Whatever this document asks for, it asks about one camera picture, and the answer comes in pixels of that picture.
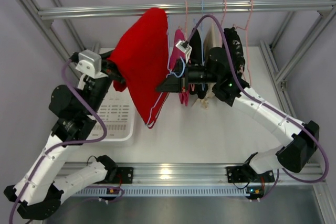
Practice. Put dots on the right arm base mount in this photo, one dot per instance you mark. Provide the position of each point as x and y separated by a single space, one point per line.
242 174

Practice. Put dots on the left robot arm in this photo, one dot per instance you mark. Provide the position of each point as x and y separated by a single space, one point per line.
40 193

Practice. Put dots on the light blue hanger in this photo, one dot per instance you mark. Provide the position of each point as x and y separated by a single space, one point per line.
156 108

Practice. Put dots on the black white patterned trousers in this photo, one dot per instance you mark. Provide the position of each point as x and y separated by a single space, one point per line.
235 49

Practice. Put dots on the pink trousers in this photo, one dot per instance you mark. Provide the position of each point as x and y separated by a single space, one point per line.
175 55

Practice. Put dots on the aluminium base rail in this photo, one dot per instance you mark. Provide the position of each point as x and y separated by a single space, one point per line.
191 174

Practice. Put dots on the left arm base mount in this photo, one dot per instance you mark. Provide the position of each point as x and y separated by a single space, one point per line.
124 175

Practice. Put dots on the blue hanger with black trousers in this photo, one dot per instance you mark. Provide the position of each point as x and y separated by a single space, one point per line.
202 30

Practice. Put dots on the aluminium frame post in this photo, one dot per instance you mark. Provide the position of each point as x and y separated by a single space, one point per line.
302 68

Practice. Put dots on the pink plastic hanger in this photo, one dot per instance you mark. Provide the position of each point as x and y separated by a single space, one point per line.
224 14

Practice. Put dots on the white plastic basket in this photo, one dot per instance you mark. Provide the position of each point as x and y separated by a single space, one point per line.
118 114

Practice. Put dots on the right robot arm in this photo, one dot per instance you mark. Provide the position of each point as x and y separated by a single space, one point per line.
297 141

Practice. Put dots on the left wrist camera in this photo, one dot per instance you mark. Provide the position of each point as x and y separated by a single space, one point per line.
89 63

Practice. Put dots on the aluminium hanging rail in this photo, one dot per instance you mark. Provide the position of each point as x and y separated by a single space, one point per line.
53 13

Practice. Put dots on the pink hanger with pink trousers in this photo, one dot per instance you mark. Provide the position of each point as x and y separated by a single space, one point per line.
186 19

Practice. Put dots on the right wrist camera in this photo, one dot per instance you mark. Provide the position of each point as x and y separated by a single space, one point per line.
185 48

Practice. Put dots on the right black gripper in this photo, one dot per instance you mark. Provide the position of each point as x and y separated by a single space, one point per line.
181 79

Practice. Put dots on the red trousers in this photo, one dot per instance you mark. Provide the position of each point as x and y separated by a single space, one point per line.
141 56

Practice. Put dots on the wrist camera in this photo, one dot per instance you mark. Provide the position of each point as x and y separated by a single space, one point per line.
185 48
89 63

